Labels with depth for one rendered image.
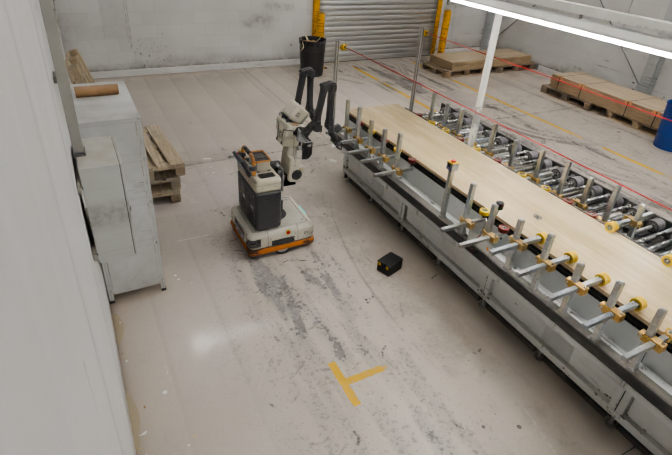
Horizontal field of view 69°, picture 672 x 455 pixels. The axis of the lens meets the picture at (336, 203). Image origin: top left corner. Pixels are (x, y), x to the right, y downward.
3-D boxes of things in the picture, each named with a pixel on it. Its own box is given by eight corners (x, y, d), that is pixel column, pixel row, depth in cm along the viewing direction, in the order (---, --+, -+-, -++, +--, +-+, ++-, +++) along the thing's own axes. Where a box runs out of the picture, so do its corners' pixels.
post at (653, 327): (631, 374, 281) (664, 311, 257) (625, 369, 284) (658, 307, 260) (635, 372, 283) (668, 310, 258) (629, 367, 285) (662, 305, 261)
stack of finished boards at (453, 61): (530, 63, 1148) (532, 55, 1140) (451, 71, 1041) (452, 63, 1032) (506, 54, 1205) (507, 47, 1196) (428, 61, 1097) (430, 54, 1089)
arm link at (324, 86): (319, 78, 415) (324, 82, 407) (332, 80, 422) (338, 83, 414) (308, 128, 434) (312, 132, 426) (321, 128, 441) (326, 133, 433)
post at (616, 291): (593, 344, 300) (622, 283, 276) (589, 340, 303) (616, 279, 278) (597, 342, 302) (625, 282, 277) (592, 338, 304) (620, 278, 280)
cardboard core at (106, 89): (73, 88, 358) (118, 85, 371) (73, 85, 364) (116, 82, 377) (76, 99, 362) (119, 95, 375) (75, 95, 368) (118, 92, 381)
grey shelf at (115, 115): (110, 304, 399) (69, 125, 320) (99, 244, 466) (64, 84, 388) (166, 289, 418) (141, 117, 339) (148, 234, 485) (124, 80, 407)
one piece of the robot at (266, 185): (255, 243, 455) (253, 162, 413) (237, 214, 496) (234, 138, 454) (289, 235, 469) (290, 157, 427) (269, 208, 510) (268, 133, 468)
